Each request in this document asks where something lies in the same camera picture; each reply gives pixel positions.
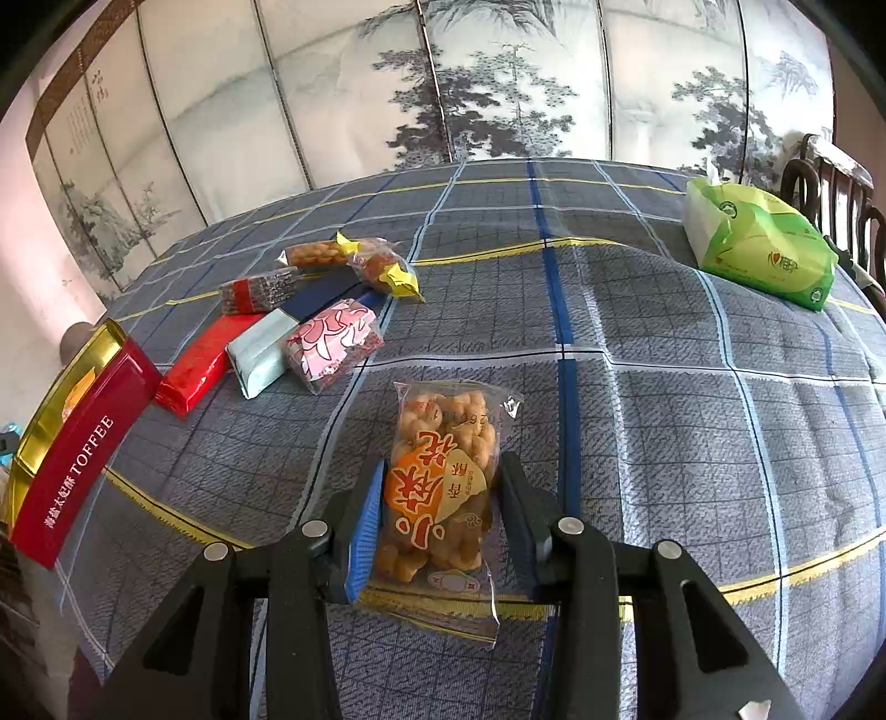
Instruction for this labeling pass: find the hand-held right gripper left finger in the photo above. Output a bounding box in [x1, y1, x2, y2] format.
[86, 457, 389, 720]

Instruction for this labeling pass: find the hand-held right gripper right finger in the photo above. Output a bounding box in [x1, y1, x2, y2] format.
[498, 450, 807, 720]

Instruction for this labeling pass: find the fried dough twist packet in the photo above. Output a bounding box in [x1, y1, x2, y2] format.
[363, 380, 527, 648]

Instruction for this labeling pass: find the pink and white snack packet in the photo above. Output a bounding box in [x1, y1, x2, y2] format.
[282, 297, 385, 395]

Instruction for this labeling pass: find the navy and white snack packet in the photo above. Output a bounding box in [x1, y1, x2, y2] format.
[227, 273, 389, 401]

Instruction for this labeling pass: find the red snack packet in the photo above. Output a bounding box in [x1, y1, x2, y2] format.
[153, 315, 267, 418]

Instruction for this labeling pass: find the dark striped snack packet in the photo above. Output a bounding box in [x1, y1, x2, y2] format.
[220, 266, 302, 316]

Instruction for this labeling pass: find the fried snack packet yellow label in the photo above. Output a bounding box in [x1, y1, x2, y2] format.
[349, 239, 426, 306]
[279, 232, 364, 271]

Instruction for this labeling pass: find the plaid tablecloth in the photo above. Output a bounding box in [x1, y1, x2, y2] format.
[14, 158, 886, 720]

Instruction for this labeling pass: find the green tissue pack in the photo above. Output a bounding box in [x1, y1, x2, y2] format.
[684, 162, 840, 312]

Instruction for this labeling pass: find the painted folding screen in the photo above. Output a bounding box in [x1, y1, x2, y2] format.
[24, 0, 838, 292]

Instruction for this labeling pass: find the dark wooden chair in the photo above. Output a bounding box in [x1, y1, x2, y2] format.
[782, 131, 886, 312]

